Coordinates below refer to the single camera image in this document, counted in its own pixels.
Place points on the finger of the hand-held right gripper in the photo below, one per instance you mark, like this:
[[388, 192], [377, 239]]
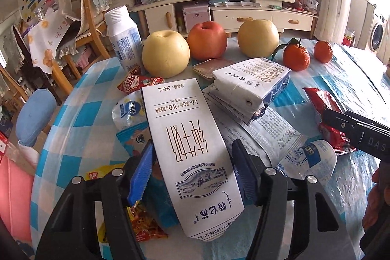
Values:
[[335, 123]]

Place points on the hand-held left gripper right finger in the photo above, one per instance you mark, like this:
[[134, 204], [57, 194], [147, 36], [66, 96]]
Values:
[[243, 176]]

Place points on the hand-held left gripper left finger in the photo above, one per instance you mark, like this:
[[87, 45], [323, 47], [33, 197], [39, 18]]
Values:
[[141, 176]]

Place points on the white printed plastic pouch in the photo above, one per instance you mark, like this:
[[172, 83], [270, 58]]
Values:
[[271, 132]]

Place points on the tall white milk carton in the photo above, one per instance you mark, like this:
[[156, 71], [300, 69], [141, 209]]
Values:
[[192, 162]]

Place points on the person's right hand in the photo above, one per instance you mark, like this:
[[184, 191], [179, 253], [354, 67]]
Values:
[[377, 205]]

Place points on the blue cartoon snack bag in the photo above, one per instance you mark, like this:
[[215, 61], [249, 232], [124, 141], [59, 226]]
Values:
[[137, 138]]

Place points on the blue white checked tablecloth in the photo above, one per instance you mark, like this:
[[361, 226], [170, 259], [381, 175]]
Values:
[[335, 80]]

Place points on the yellow snack wrapper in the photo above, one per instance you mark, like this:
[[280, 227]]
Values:
[[97, 173]]

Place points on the orange red snack wrapper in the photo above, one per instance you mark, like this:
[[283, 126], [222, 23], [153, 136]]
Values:
[[146, 225]]

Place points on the plain tangerine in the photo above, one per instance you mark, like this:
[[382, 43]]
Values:
[[323, 51]]

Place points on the tangerine with leaf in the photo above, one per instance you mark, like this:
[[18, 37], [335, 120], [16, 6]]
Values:
[[295, 57]]

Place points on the crushed white milk carton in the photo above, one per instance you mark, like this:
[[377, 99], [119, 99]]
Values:
[[249, 86]]

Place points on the red patterned candy wrapper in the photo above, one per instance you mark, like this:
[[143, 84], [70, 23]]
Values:
[[137, 81]]

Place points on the white washing machine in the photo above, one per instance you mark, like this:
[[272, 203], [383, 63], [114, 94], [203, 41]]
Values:
[[377, 31]]

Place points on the large yellow pear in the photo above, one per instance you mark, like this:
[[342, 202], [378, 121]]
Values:
[[258, 39]]

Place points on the brown flat card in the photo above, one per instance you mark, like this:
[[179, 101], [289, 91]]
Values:
[[207, 67]]

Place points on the blue round stool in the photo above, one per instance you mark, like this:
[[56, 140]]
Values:
[[35, 115]]

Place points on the yellow apple left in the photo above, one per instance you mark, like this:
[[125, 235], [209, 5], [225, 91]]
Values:
[[166, 54]]

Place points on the pink cloth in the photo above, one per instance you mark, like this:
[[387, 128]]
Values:
[[15, 199]]

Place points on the cream television cabinet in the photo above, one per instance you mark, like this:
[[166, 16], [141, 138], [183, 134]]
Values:
[[259, 18]]

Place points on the white plastic milk bottle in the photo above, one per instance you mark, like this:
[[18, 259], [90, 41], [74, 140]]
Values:
[[123, 37]]

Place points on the red apple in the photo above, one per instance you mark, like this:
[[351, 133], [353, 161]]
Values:
[[207, 40]]

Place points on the wooden chair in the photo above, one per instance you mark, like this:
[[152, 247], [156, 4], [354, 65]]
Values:
[[94, 28]]

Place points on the pink storage box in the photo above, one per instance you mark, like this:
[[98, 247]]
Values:
[[196, 16]]

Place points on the white cloth with orange print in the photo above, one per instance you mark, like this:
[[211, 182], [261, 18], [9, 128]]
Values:
[[48, 34]]

